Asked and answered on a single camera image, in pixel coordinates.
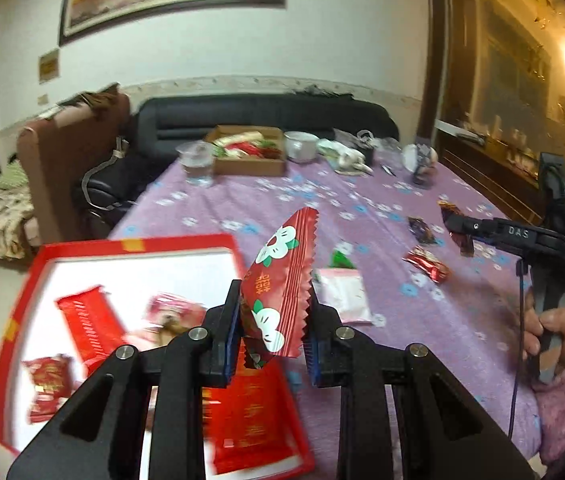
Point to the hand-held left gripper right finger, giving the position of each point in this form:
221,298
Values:
320,360

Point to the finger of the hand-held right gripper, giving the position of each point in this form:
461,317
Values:
472,227

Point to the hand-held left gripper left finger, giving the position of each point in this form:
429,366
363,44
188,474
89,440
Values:
225,345

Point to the large red snack packet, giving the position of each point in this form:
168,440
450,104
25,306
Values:
247,420

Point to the red floral snack packet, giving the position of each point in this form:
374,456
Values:
282,280

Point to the red gift box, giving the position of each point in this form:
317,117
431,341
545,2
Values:
112,272

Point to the dark red candy packet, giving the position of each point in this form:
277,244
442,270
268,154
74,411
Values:
423,230

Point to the shiny red candy packet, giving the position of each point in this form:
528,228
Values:
427,266

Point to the pink snack packet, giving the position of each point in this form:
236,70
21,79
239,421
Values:
175,307

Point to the pale pink flat packet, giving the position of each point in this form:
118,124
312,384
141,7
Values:
345,295

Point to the purple floral tablecloth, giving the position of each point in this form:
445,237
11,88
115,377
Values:
387,335

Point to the small green candy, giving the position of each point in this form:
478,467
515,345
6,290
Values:
342,260

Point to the white plastic bag clutter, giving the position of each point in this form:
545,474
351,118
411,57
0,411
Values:
352,162

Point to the long plain red snack packet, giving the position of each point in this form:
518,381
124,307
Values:
87,327

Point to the wooden cabinet with glass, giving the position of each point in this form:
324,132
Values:
502,85

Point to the small red gold snack packet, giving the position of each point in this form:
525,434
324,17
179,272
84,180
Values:
47,385

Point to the clear plastic cup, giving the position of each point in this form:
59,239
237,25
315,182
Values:
197,165

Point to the cardboard box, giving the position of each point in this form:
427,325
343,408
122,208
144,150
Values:
247,160

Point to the black bag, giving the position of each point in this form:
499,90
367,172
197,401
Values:
112,185

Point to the brown armchair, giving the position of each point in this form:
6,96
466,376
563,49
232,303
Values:
72,170

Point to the black sofa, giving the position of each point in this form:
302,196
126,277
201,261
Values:
262,112

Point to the dark cloth on armchair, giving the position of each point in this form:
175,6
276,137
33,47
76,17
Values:
92,99

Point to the small wall plaque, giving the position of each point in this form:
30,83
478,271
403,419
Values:
49,66

